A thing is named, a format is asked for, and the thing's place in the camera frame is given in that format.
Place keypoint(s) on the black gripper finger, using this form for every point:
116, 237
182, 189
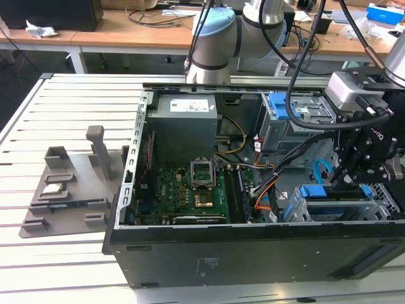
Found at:
354, 149
373, 174

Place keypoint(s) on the hard disk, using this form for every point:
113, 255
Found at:
311, 191

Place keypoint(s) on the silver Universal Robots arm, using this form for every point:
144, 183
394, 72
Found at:
218, 38

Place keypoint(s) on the silver disk bay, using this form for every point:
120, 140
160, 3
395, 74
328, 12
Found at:
379, 209

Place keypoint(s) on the grey metal drive cage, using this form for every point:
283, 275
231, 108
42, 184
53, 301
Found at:
275, 133

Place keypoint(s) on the blue plastic drive latch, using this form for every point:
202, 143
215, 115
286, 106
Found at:
276, 107

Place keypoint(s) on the clear plastic bag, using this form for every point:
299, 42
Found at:
370, 30

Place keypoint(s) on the black pen cup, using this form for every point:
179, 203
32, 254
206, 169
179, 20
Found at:
326, 27

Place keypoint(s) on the blue cardboard box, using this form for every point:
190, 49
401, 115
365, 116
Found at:
384, 14

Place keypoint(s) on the grey laptop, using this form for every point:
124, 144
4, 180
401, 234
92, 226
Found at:
354, 16

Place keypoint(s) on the black RAM slot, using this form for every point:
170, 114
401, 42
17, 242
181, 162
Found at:
232, 196

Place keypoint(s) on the black PC case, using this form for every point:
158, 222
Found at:
253, 259

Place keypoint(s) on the CPU socket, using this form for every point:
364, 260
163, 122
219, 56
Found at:
204, 200

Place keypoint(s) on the black graphics card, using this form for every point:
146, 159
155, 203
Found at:
199, 219

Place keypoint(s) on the grey power supply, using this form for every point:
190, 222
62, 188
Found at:
180, 133

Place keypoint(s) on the green motherboard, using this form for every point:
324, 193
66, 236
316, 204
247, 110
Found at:
177, 196

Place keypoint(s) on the wooden desk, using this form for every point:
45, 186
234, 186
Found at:
104, 36

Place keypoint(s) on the grey parts rack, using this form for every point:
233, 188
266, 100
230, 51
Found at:
79, 202

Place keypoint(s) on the RAM stick with blue label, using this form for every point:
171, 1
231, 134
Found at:
68, 205

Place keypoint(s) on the silver CPU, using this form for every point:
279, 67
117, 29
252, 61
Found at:
53, 190

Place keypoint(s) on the crumpled white paper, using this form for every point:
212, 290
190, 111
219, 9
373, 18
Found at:
41, 30

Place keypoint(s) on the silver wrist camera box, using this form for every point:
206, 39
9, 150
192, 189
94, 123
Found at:
341, 90

